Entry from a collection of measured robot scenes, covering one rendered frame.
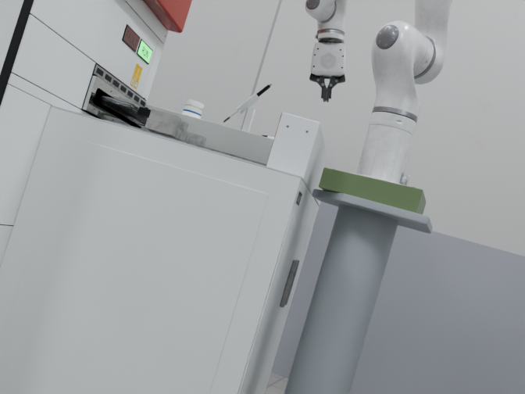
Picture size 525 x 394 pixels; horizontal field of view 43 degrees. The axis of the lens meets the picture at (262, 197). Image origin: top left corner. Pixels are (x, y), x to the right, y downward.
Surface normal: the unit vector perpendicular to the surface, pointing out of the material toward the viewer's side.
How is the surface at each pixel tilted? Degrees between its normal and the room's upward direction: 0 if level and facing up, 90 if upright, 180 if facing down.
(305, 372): 90
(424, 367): 90
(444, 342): 90
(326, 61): 90
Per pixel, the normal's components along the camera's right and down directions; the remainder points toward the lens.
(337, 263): -0.65, -0.22
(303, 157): -0.13, -0.08
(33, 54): 0.95, 0.28
